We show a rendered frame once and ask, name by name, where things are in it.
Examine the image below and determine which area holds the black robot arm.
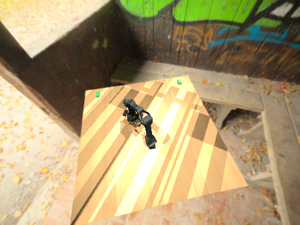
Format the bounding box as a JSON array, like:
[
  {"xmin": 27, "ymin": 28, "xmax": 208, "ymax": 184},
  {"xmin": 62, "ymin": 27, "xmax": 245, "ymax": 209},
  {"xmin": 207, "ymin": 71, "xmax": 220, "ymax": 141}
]
[{"xmin": 123, "ymin": 98, "xmax": 157, "ymax": 149}]

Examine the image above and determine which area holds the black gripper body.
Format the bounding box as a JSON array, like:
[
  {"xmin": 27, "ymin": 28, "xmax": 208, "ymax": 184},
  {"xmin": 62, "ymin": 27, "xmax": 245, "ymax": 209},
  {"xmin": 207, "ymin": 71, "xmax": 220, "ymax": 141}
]
[{"xmin": 123, "ymin": 110, "xmax": 143, "ymax": 120}]

